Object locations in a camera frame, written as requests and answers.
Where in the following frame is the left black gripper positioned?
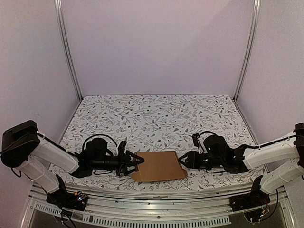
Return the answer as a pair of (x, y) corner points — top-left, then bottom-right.
(91, 150), (144, 176)

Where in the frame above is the brown cardboard box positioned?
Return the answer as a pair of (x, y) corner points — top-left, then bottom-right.
(131, 151), (188, 182)

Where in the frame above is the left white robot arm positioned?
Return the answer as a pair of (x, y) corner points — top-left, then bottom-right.
(0, 120), (144, 206)

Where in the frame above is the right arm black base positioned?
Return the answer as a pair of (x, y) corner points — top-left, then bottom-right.
(229, 175), (270, 212)

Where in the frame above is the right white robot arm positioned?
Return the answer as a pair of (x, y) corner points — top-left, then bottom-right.
(179, 123), (304, 207)

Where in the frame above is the floral patterned table mat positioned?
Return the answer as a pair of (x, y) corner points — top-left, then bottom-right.
(49, 95), (266, 192)

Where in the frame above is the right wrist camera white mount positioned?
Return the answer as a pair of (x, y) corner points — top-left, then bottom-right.
(192, 133), (205, 154)

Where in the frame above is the left black braided cable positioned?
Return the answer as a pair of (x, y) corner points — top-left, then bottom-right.
(82, 134), (118, 152)

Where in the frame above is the aluminium front rail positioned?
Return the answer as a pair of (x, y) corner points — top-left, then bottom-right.
(20, 184), (297, 228)

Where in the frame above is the right aluminium frame post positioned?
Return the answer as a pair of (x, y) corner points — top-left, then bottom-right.
(233, 0), (261, 103)

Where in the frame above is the aluminium frame post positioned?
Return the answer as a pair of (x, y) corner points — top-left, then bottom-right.
(233, 0), (261, 103)
(54, 0), (83, 101)

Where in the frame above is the left aluminium frame post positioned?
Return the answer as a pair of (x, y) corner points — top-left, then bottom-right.
(54, 0), (83, 101)

